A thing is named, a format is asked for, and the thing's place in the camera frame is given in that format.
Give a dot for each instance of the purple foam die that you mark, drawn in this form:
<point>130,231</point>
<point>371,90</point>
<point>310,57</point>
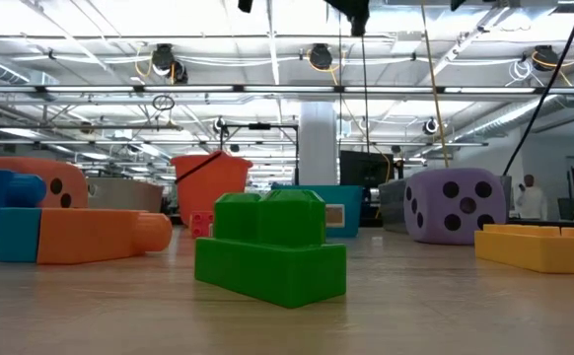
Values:
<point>467,177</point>

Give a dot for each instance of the small orange studded brick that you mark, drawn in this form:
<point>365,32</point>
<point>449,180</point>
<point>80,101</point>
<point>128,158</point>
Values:
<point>200,224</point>

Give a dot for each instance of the blue single-stud toy block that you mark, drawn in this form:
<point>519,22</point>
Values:
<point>18,234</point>

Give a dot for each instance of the white building pillar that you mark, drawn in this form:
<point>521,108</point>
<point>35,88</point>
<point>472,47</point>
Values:
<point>318,148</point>

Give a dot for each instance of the black monitor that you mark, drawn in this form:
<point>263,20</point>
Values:
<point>366,170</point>

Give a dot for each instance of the orange plastic bucket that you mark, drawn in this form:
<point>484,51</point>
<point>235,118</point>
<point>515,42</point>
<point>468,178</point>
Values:
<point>218,182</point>

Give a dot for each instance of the dark translucent plastic bin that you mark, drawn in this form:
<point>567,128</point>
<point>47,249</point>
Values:
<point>390,207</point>

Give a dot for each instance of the teal plastic bin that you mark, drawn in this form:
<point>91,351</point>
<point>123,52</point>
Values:
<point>351,212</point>

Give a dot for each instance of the person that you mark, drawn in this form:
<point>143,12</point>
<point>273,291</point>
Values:
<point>531,202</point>

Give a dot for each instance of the clear grey plastic bin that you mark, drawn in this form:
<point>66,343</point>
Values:
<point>124,194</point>

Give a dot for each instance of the green two-stud toy block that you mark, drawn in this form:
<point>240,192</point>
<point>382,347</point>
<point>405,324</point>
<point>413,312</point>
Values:
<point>267,266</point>

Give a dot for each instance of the yellow flat studded brick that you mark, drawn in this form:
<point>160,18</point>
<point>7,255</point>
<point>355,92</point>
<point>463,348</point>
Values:
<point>538,254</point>

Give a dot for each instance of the orange foam die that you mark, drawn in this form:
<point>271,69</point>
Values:
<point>30,165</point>

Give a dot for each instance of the orange angled toy block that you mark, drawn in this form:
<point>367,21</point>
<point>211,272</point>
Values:
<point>90,234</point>

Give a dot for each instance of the black background rig frame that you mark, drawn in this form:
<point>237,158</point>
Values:
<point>260,126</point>

